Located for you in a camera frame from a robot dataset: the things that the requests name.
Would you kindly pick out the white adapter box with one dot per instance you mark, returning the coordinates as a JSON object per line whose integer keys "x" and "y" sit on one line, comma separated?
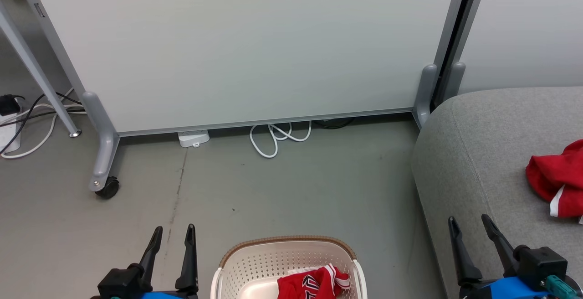
{"x": 194, "y": 138}

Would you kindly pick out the white perforated laundry basket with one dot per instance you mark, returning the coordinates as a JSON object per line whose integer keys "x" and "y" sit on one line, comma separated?
{"x": 259, "y": 262}

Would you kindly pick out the plain red garment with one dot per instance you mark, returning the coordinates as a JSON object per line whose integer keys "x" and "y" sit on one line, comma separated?
{"x": 555, "y": 176}

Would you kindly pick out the black caster wheel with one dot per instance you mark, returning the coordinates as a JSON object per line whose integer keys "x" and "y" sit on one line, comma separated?
{"x": 108, "y": 188}

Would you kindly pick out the white partition panel grey frame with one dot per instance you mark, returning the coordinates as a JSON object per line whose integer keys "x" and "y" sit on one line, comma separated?
{"x": 250, "y": 43}

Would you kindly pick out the black power plug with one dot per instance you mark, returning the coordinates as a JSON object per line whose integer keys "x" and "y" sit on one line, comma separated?
{"x": 8, "y": 104}

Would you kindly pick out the red jersey white stripes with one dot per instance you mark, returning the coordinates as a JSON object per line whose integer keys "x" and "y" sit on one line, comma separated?
{"x": 314, "y": 285}

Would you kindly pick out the white power strip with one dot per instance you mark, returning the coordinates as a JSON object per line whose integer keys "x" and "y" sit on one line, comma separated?
{"x": 9, "y": 135}

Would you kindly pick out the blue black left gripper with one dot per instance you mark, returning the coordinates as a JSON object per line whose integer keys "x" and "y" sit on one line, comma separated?
{"x": 164, "y": 296}

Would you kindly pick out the grey fabric sofa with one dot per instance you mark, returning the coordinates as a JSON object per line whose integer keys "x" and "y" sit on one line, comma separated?
{"x": 483, "y": 162}

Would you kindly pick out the grey metal table leg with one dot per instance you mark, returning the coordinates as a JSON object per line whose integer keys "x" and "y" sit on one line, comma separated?
{"x": 34, "y": 66}

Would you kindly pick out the white partition panel grey post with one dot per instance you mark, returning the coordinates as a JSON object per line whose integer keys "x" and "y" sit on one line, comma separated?
{"x": 537, "y": 25}

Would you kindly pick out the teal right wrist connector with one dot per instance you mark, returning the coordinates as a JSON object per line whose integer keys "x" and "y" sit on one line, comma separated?
{"x": 558, "y": 286}

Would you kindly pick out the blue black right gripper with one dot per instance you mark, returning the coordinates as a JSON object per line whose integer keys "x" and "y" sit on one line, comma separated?
{"x": 510, "y": 290}

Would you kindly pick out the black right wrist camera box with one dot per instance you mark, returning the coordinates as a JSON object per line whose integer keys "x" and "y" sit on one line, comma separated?
{"x": 542, "y": 262}

